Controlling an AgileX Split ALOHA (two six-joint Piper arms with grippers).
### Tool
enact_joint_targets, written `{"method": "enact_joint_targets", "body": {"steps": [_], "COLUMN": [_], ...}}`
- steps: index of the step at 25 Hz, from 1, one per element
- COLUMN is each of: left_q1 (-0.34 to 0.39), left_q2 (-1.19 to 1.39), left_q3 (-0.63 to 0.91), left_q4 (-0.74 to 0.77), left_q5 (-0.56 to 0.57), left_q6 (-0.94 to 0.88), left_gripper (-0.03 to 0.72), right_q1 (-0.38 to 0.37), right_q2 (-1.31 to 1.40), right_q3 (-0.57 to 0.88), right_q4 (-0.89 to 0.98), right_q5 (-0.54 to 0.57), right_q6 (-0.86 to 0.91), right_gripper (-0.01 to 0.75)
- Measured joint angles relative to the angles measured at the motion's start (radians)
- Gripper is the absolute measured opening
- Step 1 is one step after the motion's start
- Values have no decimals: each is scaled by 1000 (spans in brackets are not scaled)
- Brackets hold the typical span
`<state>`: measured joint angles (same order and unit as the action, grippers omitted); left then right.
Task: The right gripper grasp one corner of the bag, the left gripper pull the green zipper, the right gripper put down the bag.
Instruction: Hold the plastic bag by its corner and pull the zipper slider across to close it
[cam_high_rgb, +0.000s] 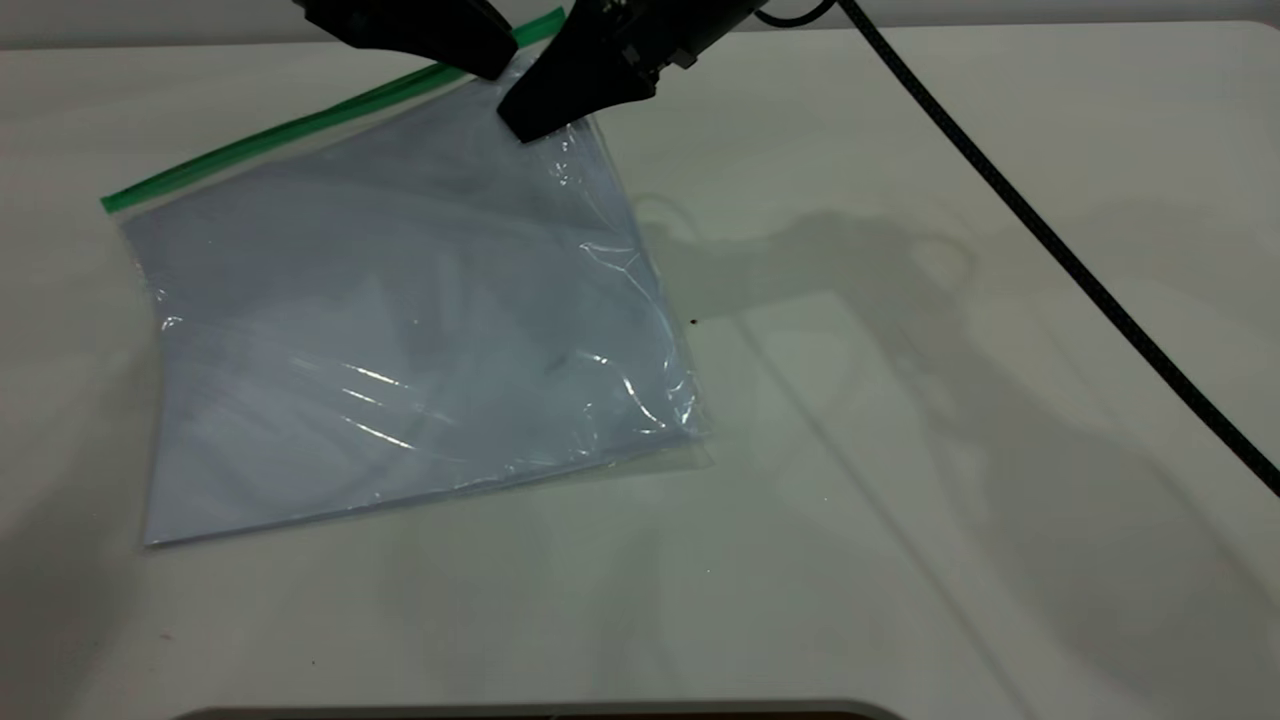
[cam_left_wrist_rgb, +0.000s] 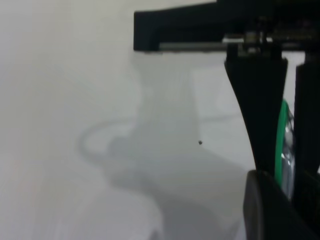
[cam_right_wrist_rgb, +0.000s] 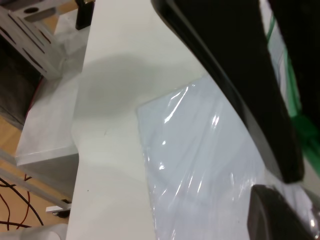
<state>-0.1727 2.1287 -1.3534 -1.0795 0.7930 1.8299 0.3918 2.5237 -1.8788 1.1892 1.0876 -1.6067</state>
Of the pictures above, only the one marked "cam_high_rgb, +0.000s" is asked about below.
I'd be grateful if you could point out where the black braided cable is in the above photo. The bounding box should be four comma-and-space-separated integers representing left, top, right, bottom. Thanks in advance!
838, 0, 1280, 498

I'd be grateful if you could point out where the thin black looped cable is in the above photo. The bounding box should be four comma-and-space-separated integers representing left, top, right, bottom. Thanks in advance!
755, 0, 839, 28

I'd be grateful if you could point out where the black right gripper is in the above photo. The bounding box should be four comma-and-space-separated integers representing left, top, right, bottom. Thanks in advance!
497, 0, 771, 144

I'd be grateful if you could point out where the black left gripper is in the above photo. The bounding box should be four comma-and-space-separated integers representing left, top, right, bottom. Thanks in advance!
293, 0, 517, 81

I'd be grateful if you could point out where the clear plastic green-zip bag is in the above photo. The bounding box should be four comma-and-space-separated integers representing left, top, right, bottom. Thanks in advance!
100, 8, 713, 549

